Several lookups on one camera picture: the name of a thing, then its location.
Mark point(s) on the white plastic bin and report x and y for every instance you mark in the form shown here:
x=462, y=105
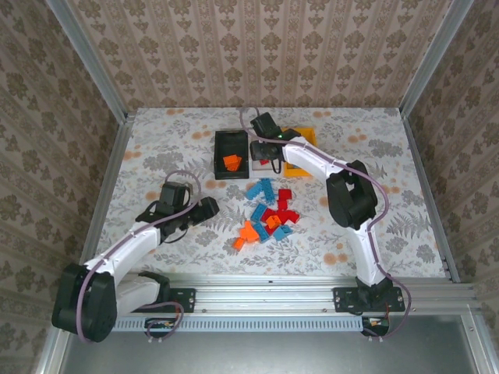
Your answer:
x=258, y=168

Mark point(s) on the black plastic bin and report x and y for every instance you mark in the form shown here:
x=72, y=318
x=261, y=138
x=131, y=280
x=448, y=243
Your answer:
x=234, y=142

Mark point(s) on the orange lego brick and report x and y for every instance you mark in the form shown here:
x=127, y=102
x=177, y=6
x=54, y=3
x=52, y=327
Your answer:
x=236, y=166
x=230, y=159
x=238, y=243
x=273, y=221
x=249, y=231

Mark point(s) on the long blue lego brick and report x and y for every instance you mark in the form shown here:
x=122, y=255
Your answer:
x=269, y=190

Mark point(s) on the yellow plastic bin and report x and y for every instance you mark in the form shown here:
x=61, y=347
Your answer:
x=298, y=172

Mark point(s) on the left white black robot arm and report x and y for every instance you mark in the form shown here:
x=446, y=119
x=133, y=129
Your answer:
x=128, y=249

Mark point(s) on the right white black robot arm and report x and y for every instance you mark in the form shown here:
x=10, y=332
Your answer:
x=351, y=202

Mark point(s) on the floral patterned tablecloth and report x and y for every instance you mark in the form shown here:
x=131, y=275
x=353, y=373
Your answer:
x=195, y=128

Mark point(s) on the grey metal panel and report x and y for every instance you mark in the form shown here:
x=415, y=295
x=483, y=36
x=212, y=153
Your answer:
x=253, y=354

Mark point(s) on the aluminium table side rail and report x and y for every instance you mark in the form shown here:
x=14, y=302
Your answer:
x=111, y=175

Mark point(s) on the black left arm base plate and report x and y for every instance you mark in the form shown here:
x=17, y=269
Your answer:
x=183, y=300

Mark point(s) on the aluminium mounting rail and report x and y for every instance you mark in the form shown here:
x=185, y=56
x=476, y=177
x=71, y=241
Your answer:
x=265, y=296

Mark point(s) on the aluminium frame post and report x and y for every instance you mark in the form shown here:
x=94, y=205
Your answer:
x=434, y=58
x=90, y=62

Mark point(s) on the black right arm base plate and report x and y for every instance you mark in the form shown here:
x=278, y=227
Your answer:
x=345, y=300

